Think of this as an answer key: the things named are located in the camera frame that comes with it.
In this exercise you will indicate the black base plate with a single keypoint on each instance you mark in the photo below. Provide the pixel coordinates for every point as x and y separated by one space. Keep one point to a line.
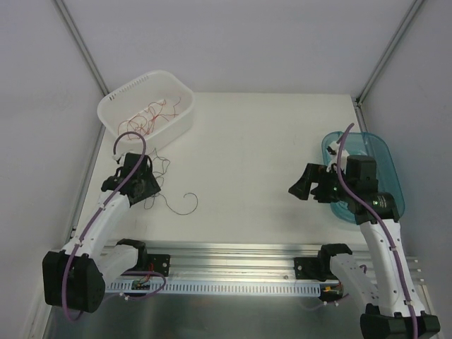
159 263
306 268

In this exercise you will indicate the teal plastic bin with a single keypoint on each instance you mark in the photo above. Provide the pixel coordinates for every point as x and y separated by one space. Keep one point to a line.
373 146

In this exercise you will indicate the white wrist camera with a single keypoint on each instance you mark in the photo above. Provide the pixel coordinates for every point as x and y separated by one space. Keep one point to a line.
119 158
333 151

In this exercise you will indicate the white plastic basket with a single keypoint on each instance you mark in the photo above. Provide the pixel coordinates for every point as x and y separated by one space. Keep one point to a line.
155 107

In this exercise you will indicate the aluminium mounting rail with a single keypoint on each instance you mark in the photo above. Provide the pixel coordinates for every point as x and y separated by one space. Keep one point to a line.
232 262

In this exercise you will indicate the right aluminium frame post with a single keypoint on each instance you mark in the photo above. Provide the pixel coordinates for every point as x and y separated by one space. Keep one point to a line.
396 38

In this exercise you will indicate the white slotted cable duct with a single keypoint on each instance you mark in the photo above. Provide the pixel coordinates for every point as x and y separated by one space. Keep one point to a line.
192 287

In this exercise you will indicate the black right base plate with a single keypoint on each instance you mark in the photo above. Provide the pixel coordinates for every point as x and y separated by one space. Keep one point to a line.
306 268

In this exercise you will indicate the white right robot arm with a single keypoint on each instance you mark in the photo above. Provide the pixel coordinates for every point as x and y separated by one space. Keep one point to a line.
390 304

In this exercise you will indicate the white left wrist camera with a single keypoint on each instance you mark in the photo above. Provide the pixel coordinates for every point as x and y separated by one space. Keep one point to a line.
119 158

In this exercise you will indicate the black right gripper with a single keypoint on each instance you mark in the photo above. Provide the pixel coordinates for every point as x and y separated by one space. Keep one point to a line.
318 181

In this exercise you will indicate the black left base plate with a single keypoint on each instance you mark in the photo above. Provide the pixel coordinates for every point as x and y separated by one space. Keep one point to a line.
159 263

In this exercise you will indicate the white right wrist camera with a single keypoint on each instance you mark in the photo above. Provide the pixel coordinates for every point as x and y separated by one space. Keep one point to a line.
333 151

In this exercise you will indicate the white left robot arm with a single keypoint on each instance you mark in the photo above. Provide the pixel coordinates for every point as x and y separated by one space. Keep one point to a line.
76 277

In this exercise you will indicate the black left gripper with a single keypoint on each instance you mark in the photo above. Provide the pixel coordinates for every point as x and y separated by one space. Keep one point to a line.
147 181

